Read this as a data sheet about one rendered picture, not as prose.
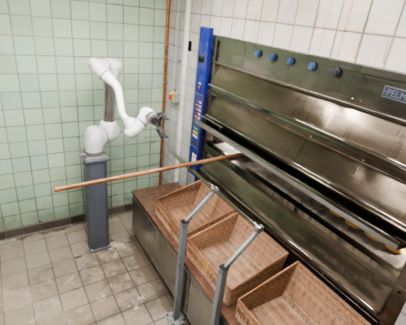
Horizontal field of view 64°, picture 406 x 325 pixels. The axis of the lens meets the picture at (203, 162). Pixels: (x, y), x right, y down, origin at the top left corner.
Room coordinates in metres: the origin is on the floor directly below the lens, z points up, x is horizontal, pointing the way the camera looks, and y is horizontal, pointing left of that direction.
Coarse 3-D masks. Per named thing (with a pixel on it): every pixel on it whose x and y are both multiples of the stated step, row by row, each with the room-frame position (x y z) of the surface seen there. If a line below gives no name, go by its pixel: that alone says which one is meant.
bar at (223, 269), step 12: (192, 168) 2.21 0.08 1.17; (204, 180) 2.05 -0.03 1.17; (216, 192) 1.91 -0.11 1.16; (204, 204) 1.90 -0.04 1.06; (192, 216) 1.85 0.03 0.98; (180, 228) 1.82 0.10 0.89; (180, 240) 1.81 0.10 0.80; (252, 240) 1.52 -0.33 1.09; (180, 252) 1.80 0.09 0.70; (240, 252) 1.48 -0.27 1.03; (180, 264) 1.81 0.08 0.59; (228, 264) 1.44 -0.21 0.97; (180, 276) 1.81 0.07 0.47; (180, 288) 1.82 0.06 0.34; (216, 288) 1.43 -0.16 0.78; (216, 300) 1.42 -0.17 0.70; (180, 312) 1.89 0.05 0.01; (216, 312) 1.41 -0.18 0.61; (216, 324) 1.41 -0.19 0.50
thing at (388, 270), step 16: (208, 144) 2.72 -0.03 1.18; (224, 160) 2.48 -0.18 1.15; (256, 176) 2.18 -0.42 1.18; (272, 192) 1.99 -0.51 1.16; (304, 208) 1.79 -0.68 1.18; (320, 224) 1.64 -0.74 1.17; (336, 240) 1.53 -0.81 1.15; (352, 240) 1.51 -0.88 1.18; (368, 256) 1.38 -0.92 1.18; (384, 272) 1.29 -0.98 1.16
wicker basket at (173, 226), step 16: (192, 192) 2.62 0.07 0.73; (208, 192) 2.54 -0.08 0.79; (160, 208) 2.33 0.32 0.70; (176, 208) 2.52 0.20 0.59; (192, 208) 2.55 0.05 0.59; (208, 208) 2.46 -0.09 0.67; (224, 208) 2.31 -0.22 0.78; (176, 224) 2.08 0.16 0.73; (192, 224) 2.30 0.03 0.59; (208, 224) 2.08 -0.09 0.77; (176, 240) 2.06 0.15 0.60
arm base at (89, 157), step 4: (84, 152) 2.57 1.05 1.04; (80, 156) 2.52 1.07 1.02; (84, 156) 2.54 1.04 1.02; (88, 156) 2.53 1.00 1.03; (92, 156) 2.53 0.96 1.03; (96, 156) 2.54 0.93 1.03; (100, 156) 2.56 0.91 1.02; (104, 156) 2.58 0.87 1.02; (88, 160) 2.49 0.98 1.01; (92, 160) 2.51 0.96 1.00
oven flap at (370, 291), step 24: (216, 168) 2.57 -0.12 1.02; (240, 192) 2.25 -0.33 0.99; (264, 216) 1.99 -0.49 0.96; (288, 216) 1.86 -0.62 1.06; (288, 240) 1.75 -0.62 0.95; (312, 240) 1.67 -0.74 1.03; (336, 264) 1.49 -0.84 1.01; (360, 264) 1.42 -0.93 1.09; (360, 288) 1.35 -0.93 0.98; (384, 288) 1.28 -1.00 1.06
